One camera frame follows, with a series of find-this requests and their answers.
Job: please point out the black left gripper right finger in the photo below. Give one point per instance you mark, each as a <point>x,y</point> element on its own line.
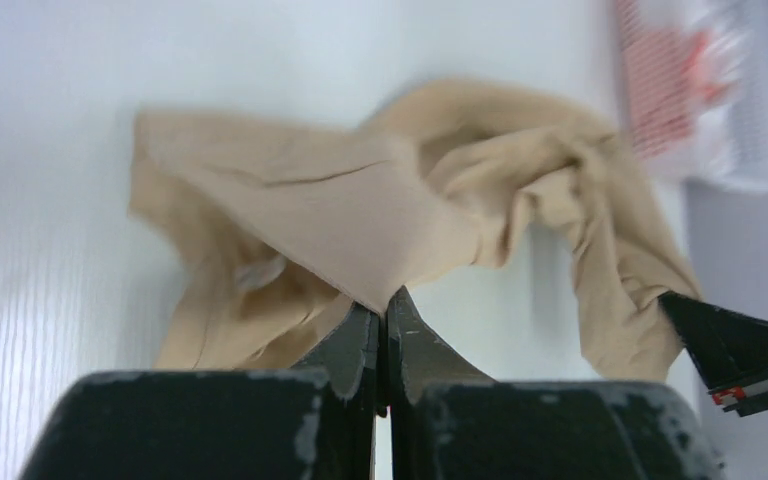
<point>450,420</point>

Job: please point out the beige t shirt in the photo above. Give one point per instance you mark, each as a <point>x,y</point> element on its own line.
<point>282,225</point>

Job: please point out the white plastic laundry basket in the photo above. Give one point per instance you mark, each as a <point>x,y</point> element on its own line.
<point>730,148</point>

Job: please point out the pink t shirt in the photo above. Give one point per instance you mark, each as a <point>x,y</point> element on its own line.
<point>672,78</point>

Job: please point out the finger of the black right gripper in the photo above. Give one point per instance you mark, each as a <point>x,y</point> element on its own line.
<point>728,349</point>

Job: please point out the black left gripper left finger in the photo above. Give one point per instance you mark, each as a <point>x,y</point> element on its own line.
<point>314,420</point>

